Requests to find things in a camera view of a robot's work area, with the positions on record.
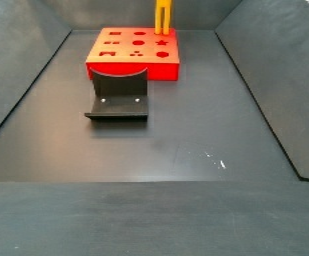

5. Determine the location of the yellow square-circle peg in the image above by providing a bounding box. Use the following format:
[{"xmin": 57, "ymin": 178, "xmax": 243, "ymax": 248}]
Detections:
[{"xmin": 155, "ymin": 0, "xmax": 173, "ymax": 35}]

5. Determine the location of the black curved holder bracket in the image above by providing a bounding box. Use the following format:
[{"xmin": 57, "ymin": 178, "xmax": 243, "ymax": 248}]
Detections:
[{"xmin": 85, "ymin": 69, "xmax": 149, "ymax": 120}]

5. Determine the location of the red shape-sorting block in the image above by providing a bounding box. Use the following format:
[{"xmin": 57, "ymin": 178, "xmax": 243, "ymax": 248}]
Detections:
[{"xmin": 86, "ymin": 27, "xmax": 180, "ymax": 81}]

